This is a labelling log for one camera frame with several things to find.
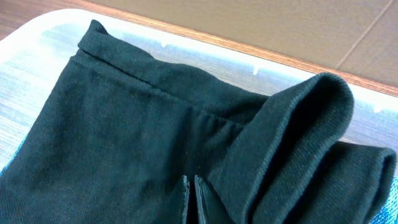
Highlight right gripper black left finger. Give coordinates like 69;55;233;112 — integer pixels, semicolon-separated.
180;175;190;224

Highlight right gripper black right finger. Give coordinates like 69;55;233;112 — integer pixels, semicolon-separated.
194;175;233;224

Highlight black garment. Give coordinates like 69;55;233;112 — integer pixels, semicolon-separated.
0;19;398;224

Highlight blue jeans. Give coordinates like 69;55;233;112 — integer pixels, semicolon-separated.
1;142;397;223

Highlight clear plastic storage bin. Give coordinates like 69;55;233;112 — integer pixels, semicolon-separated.
0;8;398;175

